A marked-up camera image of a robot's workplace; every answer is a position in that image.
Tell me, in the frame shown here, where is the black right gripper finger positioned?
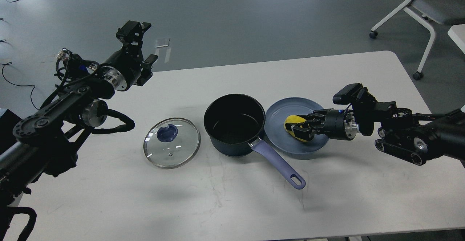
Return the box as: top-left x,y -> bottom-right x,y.
291,124 -> 324,142
286,113 -> 326,126

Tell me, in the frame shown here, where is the white table corner right edge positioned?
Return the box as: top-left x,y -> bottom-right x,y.
447,24 -> 465,53

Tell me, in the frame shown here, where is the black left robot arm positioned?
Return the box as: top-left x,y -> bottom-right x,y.
1,21 -> 158,241

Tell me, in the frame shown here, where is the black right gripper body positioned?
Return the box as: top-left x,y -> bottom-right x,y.
319,109 -> 358,141

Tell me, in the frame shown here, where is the white grey office chair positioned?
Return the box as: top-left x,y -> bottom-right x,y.
369,0 -> 465,81

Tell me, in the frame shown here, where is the glass pot lid purple knob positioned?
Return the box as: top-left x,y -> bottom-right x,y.
143,117 -> 201,169

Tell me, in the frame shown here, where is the dark blue saucepan purple handle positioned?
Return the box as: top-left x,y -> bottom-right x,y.
203,94 -> 306,189

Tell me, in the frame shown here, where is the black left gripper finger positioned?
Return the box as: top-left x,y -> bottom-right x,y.
137,54 -> 158,86
116,20 -> 152,54

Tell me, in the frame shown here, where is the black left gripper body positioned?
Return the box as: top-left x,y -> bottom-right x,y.
100,45 -> 146,91

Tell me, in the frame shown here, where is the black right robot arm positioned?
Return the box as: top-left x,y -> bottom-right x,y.
284,83 -> 465,166

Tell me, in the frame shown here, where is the black box at left edge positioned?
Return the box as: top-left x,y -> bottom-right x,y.
0,108 -> 21,154

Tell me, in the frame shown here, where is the blue round plate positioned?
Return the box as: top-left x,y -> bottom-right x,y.
264,97 -> 329,160

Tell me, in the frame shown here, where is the yellow potato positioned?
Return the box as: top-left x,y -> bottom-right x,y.
284,115 -> 313,142

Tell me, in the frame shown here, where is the black floor cable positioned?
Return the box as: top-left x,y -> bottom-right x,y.
0,19 -> 53,111

